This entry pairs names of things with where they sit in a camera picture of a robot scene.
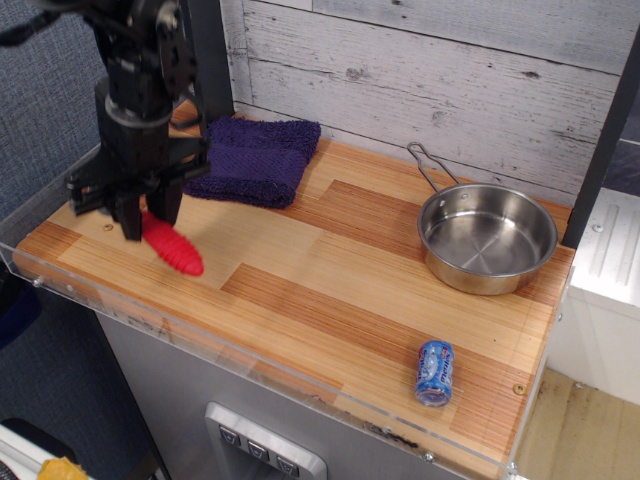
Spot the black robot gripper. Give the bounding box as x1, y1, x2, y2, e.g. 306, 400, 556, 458
66, 107, 210, 241

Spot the red handled metal spoon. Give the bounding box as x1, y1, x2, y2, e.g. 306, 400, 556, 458
142, 210, 205, 277

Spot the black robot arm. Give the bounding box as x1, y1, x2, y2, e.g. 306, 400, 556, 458
34, 1, 210, 241

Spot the silver steel pot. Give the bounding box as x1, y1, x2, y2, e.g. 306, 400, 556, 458
407, 142, 558, 296

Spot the folded purple towel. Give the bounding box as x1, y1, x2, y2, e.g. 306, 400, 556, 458
184, 117, 321, 209

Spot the clear acrylic table guard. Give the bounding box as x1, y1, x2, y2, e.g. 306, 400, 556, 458
1, 140, 574, 479

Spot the silver toy fridge cabinet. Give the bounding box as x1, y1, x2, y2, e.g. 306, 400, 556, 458
99, 316, 504, 479

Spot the silver dispenser button panel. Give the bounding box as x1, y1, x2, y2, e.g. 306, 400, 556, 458
205, 402, 328, 479

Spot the yellow object bottom left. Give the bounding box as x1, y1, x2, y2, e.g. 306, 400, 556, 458
36, 457, 89, 480

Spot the blue gum bottle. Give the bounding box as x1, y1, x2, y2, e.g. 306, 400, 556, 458
414, 340, 455, 408

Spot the white appliance at right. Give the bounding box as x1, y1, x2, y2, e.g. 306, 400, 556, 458
547, 188, 639, 404

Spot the dark grey vertical post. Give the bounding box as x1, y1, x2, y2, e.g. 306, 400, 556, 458
180, 0, 235, 123

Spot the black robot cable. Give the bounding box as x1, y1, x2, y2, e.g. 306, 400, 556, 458
0, 9, 61, 47

